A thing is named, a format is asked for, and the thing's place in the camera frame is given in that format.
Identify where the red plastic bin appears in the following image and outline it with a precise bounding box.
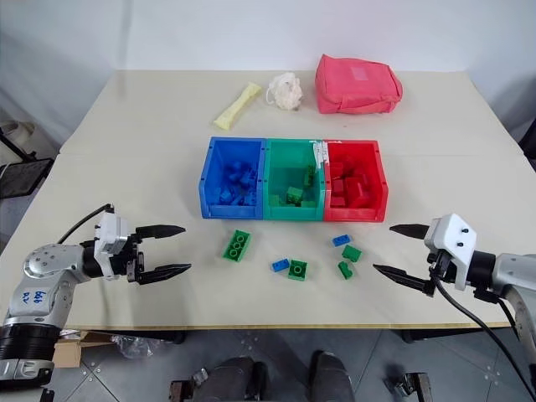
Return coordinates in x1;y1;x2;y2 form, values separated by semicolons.
321;139;389;224

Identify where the black metal stand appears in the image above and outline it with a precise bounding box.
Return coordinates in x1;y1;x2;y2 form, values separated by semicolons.
0;120;54;199

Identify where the green square brick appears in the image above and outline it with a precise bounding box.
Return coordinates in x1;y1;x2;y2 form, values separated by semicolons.
286;259;308;281

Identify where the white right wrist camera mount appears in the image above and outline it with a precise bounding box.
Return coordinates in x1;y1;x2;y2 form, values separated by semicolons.
423;213;479;292

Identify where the white mesh bath sponge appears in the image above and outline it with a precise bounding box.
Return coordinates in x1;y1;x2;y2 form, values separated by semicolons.
265;71;306;112

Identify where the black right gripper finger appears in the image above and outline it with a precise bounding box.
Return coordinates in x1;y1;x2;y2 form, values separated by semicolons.
372;263;436;298
389;223;432;241

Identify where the red brick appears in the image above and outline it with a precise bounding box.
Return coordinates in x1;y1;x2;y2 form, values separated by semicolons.
343;175;371;207
329;179;347;209

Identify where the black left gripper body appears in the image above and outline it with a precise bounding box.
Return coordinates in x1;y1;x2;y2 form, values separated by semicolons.
109;232;147;286

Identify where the pink fabric bag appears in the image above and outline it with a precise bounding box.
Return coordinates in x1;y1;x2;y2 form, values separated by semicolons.
314;53;405;116

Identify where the blue plastic bin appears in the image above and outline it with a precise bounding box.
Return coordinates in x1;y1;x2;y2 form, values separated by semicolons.
198;136;268;220

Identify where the brown cardboard box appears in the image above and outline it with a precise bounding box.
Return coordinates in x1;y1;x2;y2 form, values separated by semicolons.
53;329;116;370

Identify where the pale yellow tube pack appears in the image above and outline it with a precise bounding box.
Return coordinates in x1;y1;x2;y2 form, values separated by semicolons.
213;81;264;131

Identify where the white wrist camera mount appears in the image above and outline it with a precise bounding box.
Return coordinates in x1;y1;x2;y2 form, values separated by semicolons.
92;212;129;280
423;213;479;292

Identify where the white torn label sticker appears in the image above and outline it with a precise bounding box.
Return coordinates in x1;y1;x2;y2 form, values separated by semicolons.
311;141;330;169

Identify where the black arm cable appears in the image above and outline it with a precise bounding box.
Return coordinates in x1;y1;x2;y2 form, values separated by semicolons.
56;203;116;245
430;274;536;397

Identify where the black chair edge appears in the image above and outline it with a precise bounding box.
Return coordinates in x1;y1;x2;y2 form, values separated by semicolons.
518;116;536;161

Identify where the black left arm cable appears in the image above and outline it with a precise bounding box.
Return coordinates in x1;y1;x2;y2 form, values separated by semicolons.
56;203;116;245

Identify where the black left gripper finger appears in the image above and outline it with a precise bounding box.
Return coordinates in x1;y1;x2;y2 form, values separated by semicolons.
139;263;193;286
135;224;187;242

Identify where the dark rounded shape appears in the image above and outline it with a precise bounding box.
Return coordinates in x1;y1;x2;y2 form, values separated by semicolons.
205;355;270;402
309;350;358;402

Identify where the green plastic bin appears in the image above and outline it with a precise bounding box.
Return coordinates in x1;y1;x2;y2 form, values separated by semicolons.
261;137;330;222

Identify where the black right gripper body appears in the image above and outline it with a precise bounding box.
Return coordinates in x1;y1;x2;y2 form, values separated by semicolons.
425;250;458;291

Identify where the large green six-stud brick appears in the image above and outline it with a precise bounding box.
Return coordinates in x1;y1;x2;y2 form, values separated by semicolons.
220;229;253;263

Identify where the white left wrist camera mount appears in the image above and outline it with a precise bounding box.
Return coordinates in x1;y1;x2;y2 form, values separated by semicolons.
92;212;129;280

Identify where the clear crumpled plastic bag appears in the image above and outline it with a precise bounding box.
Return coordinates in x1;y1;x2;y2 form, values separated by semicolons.
110;333;157;360

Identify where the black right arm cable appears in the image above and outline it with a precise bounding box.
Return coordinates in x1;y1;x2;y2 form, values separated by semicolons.
430;274;536;397

